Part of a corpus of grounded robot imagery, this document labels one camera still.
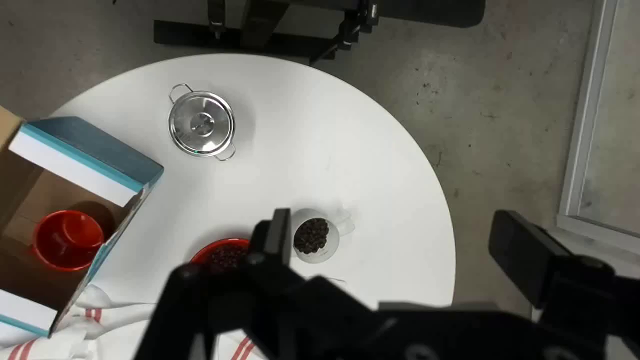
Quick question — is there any red bowl on table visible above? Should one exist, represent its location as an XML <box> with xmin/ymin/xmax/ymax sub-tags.
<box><xmin>193</xmin><ymin>238</ymin><xmax>251</xmax><ymax>273</ymax></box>

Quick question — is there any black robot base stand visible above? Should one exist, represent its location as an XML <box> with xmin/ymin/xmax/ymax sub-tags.
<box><xmin>154</xmin><ymin>0</ymin><xmax>487</xmax><ymax>64</ymax></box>

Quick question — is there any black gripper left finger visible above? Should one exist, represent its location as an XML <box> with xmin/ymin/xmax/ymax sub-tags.
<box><xmin>249</xmin><ymin>208</ymin><xmax>292</xmax><ymax>266</ymax></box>

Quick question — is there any cardboard box with blue flaps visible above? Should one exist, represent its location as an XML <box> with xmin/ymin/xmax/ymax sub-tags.
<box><xmin>0</xmin><ymin>108</ymin><xmax>163</xmax><ymax>338</ymax></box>

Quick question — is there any red cup in box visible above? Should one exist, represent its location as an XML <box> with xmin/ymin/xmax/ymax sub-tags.
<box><xmin>32</xmin><ymin>210</ymin><xmax>107</xmax><ymax>272</ymax></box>

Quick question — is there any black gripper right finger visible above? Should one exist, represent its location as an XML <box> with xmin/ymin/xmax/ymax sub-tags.
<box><xmin>488</xmin><ymin>210</ymin><xmax>615</xmax><ymax>307</ymax></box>

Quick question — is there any steel pot with lid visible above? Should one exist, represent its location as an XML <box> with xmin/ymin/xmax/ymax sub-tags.
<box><xmin>169</xmin><ymin>83</ymin><xmax>237</xmax><ymax>162</ymax></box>

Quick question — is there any white cloth with red stripes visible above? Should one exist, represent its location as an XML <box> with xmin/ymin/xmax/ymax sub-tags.
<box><xmin>0</xmin><ymin>282</ymin><xmax>259</xmax><ymax>360</ymax></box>

